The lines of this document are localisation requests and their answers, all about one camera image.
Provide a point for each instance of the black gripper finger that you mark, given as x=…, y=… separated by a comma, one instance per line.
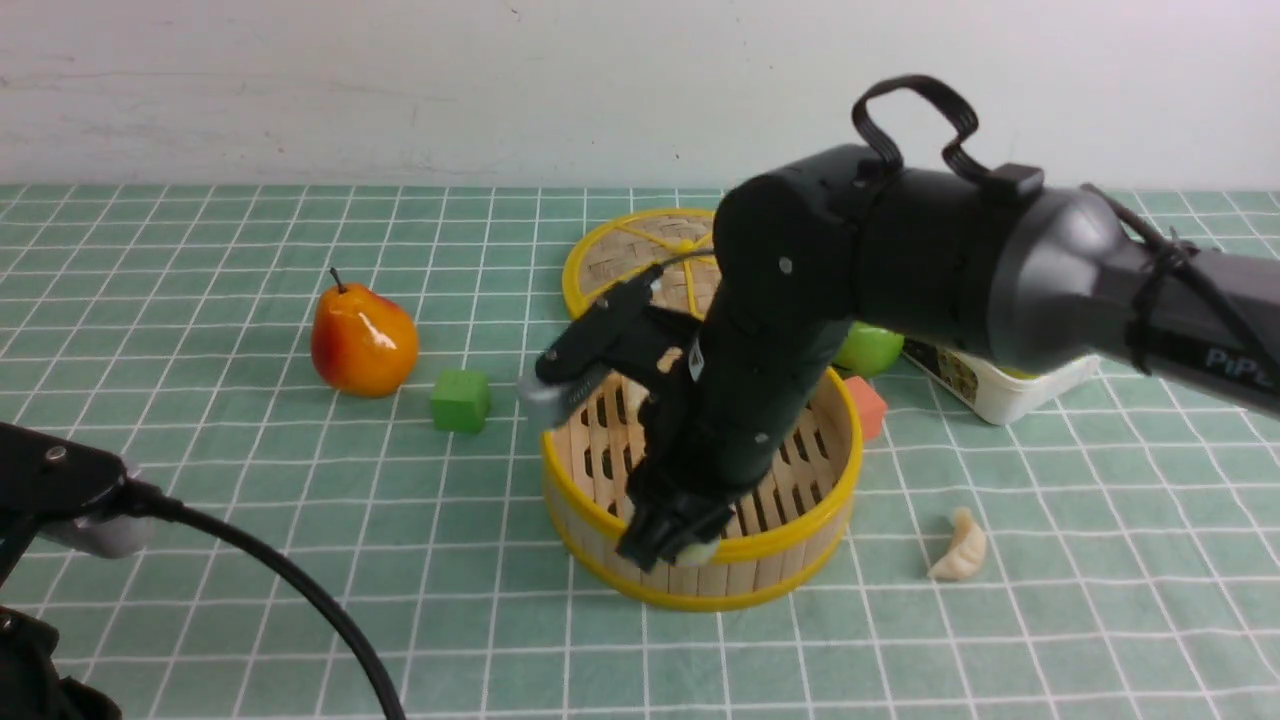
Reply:
x=653, y=534

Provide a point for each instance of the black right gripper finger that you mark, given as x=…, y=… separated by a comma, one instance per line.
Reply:
x=710, y=523

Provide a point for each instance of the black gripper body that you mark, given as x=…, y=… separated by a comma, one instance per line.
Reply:
x=712, y=431

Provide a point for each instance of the yellow-rimmed bamboo steamer tray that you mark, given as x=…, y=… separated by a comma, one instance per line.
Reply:
x=778, y=538

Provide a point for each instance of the white pleated dumpling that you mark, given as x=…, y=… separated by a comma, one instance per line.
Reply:
x=966, y=552

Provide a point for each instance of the pale green dumpling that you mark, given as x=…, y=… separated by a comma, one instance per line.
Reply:
x=697, y=554

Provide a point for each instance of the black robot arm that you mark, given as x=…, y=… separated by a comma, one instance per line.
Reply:
x=908, y=233

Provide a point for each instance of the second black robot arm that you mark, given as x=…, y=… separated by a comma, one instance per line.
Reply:
x=61, y=499

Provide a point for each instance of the woven bamboo steamer lid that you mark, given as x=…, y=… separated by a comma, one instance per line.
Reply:
x=618, y=249

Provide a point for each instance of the orange wooden cube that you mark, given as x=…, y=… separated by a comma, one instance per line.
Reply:
x=871, y=407

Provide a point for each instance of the green toy apple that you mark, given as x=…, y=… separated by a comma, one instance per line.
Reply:
x=868, y=351

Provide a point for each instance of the green wooden cube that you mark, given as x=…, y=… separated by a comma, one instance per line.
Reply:
x=460, y=401

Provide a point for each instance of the green lidded white lunch box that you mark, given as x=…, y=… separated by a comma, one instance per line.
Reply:
x=997, y=395

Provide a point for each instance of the orange red toy pear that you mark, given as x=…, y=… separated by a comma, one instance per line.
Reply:
x=362, y=344

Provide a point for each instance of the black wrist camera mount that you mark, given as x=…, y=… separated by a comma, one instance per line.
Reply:
x=622, y=331

